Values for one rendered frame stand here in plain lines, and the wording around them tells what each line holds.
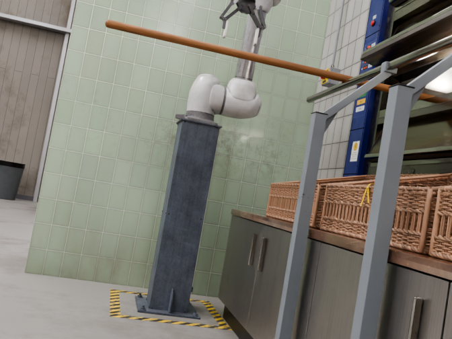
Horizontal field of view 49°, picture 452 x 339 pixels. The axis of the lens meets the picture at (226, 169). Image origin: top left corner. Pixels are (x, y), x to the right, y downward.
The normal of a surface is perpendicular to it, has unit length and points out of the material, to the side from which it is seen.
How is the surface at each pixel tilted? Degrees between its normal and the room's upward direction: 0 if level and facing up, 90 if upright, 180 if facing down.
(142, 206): 90
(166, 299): 90
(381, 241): 90
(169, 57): 90
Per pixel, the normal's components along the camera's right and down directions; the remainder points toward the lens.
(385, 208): 0.22, -0.02
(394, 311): -0.96, -0.18
